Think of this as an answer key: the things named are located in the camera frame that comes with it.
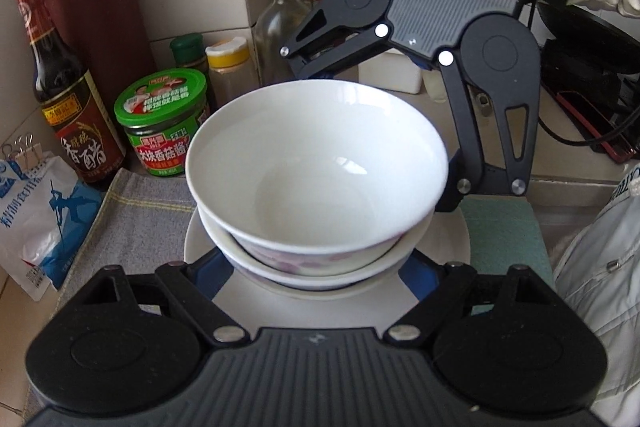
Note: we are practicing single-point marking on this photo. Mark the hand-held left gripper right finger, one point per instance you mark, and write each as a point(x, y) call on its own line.
point(412, 274)

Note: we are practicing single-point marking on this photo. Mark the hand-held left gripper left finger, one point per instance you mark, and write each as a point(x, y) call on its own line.
point(207, 279)

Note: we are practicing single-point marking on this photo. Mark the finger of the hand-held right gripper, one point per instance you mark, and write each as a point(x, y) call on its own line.
point(454, 187)
point(325, 62)

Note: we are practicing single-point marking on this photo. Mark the white floral bowl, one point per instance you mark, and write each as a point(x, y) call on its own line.
point(310, 167)
point(280, 279)

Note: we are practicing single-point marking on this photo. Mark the white plate fruit print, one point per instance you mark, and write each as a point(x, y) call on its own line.
point(320, 307)

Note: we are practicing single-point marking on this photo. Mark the clear bottle red cap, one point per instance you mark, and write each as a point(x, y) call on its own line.
point(280, 32)

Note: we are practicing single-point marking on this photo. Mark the white plastic box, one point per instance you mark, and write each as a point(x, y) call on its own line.
point(390, 77)

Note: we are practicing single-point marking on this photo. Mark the grey teal checked dish towel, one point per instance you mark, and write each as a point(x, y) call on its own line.
point(150, 227)

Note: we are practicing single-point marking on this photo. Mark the yellow lidded spice jar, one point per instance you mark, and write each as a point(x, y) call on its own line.
point(232, 77)

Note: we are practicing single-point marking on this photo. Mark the green lidded spice jar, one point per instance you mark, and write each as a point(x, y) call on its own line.
point(187, 49)

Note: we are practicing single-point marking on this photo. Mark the black phone red case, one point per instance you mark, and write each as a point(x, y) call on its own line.
point(585, 117)

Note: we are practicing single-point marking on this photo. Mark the green lidded sauce jar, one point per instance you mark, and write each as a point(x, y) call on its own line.
point(160, 137)

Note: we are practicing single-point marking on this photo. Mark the person's white jacket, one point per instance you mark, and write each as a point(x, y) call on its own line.
point(600, 257)

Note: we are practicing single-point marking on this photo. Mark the white blue salt bag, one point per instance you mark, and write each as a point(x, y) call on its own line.
point(45, 227)

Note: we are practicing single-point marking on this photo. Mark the dark vinegar bottle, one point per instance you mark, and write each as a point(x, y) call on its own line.
point(75, 122)

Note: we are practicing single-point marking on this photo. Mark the dark red knife block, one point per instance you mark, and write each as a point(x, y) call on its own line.
point(115, 37)

